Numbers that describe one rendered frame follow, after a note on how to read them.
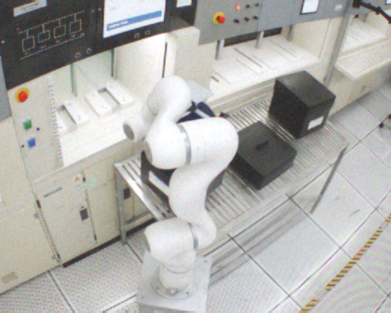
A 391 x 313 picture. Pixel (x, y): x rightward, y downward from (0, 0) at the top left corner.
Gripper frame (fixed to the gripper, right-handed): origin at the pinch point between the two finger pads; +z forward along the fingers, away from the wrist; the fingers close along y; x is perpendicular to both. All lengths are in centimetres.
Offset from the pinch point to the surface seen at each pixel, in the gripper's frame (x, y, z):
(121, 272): -126, -13, -33
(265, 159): -40, 23, 33
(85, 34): 26, -33, -28
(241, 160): -42, 14, 25
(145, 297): -50, 33, -55
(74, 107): -35, -65, -17
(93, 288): -126, -15, -55
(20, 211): -53, -40, -73
